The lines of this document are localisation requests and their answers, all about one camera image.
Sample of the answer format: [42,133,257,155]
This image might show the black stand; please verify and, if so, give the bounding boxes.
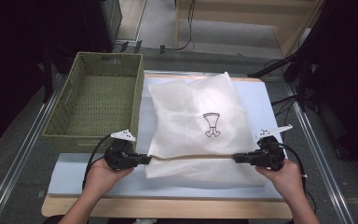
[247,0,358,172]

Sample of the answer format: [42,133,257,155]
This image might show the dark cabinet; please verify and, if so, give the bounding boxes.
[80,0,124,54]

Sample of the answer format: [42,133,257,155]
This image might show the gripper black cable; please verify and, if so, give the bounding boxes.
[82,133,119,190]
[279,143,318,216]

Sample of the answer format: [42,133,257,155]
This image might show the green woven basket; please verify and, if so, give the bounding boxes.
[42,51,145,154]

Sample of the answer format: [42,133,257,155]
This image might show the metal floor rail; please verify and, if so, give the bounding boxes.
[0,74,66,224]
[283,82,355,224]

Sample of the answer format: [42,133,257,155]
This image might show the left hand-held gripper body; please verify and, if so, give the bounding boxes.
[104,129,144,172]

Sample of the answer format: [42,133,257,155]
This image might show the black floor cables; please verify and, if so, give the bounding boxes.
[269,94,299,138]

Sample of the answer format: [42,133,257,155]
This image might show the person's right hand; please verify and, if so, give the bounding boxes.
[255,158,306,203]

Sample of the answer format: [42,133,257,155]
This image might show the light blue mat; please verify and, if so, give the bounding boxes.
[47,77,295,201]

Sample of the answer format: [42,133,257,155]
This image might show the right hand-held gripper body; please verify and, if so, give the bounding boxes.
[254,124,294,172]

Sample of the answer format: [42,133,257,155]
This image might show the wooden shelf unit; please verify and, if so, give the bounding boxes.
[174,0,325,59]

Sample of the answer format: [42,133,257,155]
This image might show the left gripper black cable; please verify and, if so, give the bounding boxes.
[82,133,119,190]

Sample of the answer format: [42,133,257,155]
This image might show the black hanging cable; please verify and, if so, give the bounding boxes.
[159,0,197,54]

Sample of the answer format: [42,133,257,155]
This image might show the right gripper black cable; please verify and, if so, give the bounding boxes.
[279,143,318,216]

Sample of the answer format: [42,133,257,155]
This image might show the person's dark clothing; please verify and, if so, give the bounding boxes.
[41,214,63,224]

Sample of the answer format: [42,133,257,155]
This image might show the person's left hand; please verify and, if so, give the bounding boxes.
[83,158,134,199]

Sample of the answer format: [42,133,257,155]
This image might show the white printed cloth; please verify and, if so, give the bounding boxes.
[144,72,267,188]

